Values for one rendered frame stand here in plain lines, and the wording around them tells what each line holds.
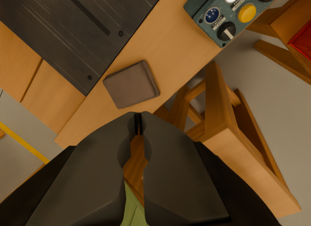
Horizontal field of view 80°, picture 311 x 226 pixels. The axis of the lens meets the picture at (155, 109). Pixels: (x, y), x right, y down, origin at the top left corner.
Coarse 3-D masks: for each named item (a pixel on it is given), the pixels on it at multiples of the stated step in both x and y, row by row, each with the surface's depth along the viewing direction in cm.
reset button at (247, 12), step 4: (248, 4) 27; (244, 8) 26; (248, 8) 26; (252, 8) 26; (240, 12) 27; (244, 12) 27; (248, 12) 27; (252, 12) 27; (240, 16) 27; (244, 16) 27; (248, 16) 27; (252, 16) 27; (240, 20) 28; (244, 20) 27; (248, 20) 28
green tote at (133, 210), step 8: (128, 192) 69; (128, 200) 68; (136, 200) 72; (128, 208) 67; (136, 208) 70; (128, 216) 65; (136, 216) 69; (144, 216) 73; (128, 224) 64; (136, 224) 67; (144, 224) 71
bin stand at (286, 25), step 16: (288, 0) 40; (304, 0) 35; (272, 16) 41; (288, 16) 37; (304, 16) 36; (272, 32) 41; (288, 32) 38; (256, 48) 104; (272, 48) 84; (288, 48) 40; (288, 64) 63; (304, 64) 40; (304, 80) 57
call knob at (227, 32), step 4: (228, 24) 28; (232, 24) 28; (224, 28) 28; (228, 28) 28; (232, 28) 28; (220, 32) 29; (224, 32) 28; (228, 32) 28; (232, 32) 29; (220, 36) 29; (224, 36) 29; (228, 36) 29; (232, 36) 29; (224, 40) 29; (228, 40) 30
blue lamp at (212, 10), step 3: (213, 9) 26; (216, 9) 26; (210, 12) 26; (213, 12) 26; (216, 12) 26; (207, 15) 27; (210, 15) 26; (213, 15) 27; (216, 15) 27; (207, 18) 27; (210, 18) 27; (213, 18) 27; (216, 18) 27; (207, 21) 27; (210, 21) 27; (213, 21) 27
